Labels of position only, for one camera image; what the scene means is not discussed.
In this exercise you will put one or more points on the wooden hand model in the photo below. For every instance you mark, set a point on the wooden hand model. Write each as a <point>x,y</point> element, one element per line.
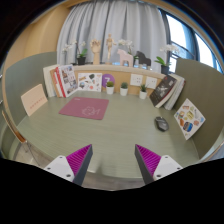
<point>96,50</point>

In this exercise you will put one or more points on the small succulent in white pot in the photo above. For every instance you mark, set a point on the small succulent in white pot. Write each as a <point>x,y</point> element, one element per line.
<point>110,90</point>
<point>124,91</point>
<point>143,94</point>

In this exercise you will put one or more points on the black book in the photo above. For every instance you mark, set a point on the black book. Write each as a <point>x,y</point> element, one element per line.
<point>162,90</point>

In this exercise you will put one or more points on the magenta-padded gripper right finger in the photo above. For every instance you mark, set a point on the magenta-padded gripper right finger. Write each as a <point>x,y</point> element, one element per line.
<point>150,160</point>

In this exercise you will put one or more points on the white orchid in black pot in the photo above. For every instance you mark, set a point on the white orchid in black pot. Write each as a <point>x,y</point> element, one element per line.
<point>165,69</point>
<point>125,42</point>
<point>81,60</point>

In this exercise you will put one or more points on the magazine with red spine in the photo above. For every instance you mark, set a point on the magazine with red spine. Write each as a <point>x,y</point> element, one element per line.
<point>68,80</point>

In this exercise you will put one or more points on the white sheet with colourful stickers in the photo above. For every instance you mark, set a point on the white sheet with colourful stickers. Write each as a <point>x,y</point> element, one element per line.
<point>190,118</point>

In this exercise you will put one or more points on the olive desk partition panel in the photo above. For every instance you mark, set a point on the olive desk partition panel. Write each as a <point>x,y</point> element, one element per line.
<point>206,93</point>
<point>23,73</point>

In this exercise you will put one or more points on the wooden mannequin figure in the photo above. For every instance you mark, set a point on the wooden mannequin figure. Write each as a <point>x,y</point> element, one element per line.
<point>109,45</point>

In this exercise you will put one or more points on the dark grey computer mouse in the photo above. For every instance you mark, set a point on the dark grey computer mouse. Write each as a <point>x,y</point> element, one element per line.
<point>162,124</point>

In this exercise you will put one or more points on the window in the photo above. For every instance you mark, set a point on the window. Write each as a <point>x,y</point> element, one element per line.
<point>180,33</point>

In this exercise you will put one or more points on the wooden chair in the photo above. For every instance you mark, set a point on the wooden chair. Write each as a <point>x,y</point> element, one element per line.
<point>13,128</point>

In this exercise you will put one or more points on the beige card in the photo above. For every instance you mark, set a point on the beige card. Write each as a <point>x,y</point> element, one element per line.
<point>33,100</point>

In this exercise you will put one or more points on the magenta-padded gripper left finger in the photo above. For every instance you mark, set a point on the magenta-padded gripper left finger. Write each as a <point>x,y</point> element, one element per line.
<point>78,160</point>

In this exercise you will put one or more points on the black wooden horse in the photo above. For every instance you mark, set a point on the black wooden horse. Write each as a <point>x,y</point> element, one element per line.
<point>143,59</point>

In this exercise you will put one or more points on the stack of white and brown books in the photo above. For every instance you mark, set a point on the stack of white and brown books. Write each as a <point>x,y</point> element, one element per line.
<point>48,81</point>

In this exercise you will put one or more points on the white wall socket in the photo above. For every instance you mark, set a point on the white wall socket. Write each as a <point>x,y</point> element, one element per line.
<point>151,82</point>
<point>136,80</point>

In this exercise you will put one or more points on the pink mouse pad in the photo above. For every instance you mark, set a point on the pink mouse pad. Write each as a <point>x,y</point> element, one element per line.
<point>83,108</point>

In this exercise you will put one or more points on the grey curtain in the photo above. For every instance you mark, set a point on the grey curtain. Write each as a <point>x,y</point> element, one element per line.
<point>100,23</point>

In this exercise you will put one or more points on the white sticker sheet with drawings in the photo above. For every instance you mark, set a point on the white sticker sheet with drawings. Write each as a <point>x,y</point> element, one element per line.
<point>90,82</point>

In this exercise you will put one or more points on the light wooden desk shelf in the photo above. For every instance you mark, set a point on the light wooden desk shelf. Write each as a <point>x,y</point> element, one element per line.
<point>116,71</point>

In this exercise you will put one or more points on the purple round number sticker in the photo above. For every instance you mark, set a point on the purple round number sticker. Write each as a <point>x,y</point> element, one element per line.
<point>108,79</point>

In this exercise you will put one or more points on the pink wooden horse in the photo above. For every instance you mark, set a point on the pink wooden horse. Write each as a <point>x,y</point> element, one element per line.
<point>126,57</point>

